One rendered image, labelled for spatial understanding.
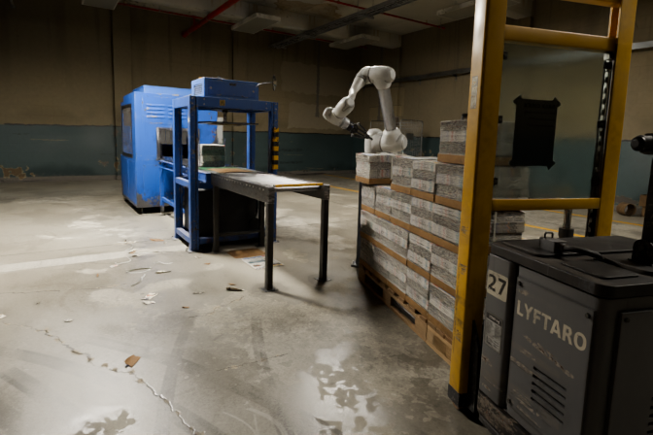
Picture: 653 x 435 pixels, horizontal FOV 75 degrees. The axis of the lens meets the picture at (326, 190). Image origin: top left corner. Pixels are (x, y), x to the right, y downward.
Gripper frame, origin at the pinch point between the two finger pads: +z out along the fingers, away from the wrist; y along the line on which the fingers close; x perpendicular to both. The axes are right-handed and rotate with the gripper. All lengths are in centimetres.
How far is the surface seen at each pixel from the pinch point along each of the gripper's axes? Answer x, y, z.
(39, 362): 82, 200, -130
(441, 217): 113, 38, 20
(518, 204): 168, 23, 15
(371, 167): 13.8, 21.2, 8.6
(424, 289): 100, 79, 40
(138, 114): -338, 76, -203
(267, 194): 2, 76, -51
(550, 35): 167, -44, -8
